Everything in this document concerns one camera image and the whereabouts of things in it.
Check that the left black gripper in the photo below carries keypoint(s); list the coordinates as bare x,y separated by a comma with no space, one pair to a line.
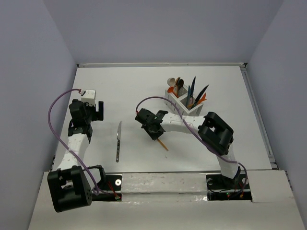
98,115

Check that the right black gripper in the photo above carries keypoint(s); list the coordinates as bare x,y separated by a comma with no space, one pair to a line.
154,137

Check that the steel knife grey handle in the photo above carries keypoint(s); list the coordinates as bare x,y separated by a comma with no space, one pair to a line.
118,141

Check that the red-orange plastic spoon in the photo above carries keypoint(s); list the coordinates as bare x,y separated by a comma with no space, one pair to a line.
171,90

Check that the beige plastic spoon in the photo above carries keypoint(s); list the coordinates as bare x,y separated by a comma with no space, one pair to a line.
171,82

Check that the steel knife teal handle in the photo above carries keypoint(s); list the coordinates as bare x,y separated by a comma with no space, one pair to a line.
201,94

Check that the steel knife pink handle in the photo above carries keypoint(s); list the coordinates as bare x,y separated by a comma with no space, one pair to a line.
192,87

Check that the red-orange plastic knife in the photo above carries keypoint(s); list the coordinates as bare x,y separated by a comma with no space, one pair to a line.
203,98

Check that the blue plastic knife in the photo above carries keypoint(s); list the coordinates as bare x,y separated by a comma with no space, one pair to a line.
188,96

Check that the dark brown spoon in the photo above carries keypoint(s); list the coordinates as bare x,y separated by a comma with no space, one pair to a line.
180,83

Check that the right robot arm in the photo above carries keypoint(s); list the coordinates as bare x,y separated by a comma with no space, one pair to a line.
211,130

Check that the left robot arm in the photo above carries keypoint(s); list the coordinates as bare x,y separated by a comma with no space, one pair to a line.
72,185

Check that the white two-compartment utensil holder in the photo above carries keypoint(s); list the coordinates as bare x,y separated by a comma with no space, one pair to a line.
180,102

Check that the white foam front block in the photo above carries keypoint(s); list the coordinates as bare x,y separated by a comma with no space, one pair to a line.
148,183

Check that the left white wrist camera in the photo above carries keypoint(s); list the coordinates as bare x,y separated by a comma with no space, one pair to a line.
89,96

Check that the aluminium table frame rail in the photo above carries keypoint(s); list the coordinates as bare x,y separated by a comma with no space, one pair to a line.
160,64

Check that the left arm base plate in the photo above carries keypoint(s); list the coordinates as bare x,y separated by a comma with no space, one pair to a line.
110,190

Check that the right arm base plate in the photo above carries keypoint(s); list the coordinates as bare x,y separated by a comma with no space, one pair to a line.
220,189

